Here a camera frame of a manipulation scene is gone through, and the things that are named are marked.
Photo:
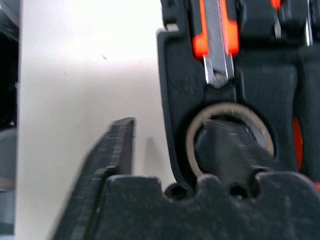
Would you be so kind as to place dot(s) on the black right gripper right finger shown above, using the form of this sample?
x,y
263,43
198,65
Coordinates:
x,y
232,150

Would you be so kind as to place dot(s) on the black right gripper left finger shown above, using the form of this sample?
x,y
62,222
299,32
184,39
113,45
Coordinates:
x,y
115,150

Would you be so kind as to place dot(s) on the black tape roll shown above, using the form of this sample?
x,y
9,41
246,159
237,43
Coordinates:
x,y
191,140

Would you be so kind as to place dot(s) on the black plastic tool case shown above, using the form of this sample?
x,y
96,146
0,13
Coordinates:
x,y
265,82

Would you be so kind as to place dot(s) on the orange grey utility knife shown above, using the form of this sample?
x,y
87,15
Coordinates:
x,y
217,37

